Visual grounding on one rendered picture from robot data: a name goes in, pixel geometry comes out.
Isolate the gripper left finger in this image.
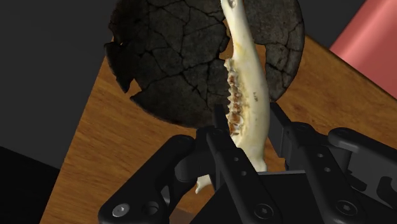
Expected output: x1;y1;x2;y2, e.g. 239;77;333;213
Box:
97;104;284;224

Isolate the pink cylinder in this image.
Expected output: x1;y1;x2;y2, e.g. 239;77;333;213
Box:
329;0;397;100

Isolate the pale jawbone with teeth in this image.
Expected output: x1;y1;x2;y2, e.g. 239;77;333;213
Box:
194;0;271;195

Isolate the dark cracked round cookie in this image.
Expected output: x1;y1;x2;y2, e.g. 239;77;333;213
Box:
104;0;305;130

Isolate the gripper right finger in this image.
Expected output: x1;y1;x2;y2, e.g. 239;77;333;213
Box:
268;102;397;224

